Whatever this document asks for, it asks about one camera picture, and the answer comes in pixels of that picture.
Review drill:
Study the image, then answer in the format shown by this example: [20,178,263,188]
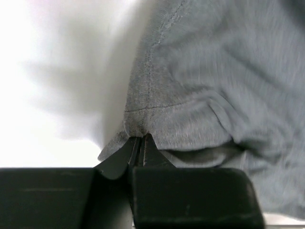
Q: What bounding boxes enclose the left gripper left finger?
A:
[0,138,141,229]

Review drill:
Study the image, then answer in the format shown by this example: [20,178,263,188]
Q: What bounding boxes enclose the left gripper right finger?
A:
[130,134,265,229]

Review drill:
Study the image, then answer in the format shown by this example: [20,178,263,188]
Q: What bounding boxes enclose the grey shorts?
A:
[98,0,305,219]

